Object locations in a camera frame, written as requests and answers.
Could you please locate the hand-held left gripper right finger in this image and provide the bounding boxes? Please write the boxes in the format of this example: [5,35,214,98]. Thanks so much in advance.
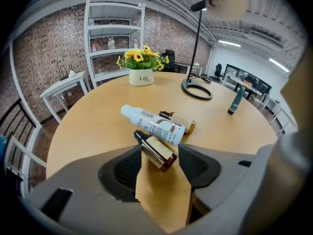
[178,143,277,235]

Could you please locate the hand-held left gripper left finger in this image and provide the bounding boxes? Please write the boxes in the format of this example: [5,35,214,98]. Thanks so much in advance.
[23,144,172,235]

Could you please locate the black cosmetic tube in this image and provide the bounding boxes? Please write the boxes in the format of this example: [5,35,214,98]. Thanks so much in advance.
[227,86,246,116]

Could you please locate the white small bottle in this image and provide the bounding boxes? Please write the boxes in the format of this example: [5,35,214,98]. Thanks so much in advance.
[120,104,186,146]

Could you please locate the white side table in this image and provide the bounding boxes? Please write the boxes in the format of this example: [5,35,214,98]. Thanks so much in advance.
[40,70,91,124]

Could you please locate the black desk lamp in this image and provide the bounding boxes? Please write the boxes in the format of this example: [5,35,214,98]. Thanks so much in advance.
[180,0,247,101]

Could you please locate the black framed glass partition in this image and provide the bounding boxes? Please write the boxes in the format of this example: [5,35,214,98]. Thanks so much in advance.
[224,64,272,95]

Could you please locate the black office chair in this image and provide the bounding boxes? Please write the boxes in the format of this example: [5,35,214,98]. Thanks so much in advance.
[161,49,176,72]
[214,63,224,79]

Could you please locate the black router with antennas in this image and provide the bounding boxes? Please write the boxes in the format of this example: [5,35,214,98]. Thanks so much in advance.
[58,64,74,81]

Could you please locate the small white table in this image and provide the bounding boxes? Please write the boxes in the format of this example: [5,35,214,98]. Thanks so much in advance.
[175,62,203,76]

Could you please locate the sunflowers in white pot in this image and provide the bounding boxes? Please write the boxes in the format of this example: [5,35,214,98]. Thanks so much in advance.
[116,45,170,87]

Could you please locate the long ceiling light tube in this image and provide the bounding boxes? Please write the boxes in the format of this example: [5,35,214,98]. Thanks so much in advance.
[218,40,242,48]
[268,57,291,73]

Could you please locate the white metal shelf unit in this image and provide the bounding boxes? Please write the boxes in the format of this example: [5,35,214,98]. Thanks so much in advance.
[84,0,146,89]

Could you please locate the black lamp cable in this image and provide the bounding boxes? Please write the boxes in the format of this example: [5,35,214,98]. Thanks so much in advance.
[189,73,212,84]

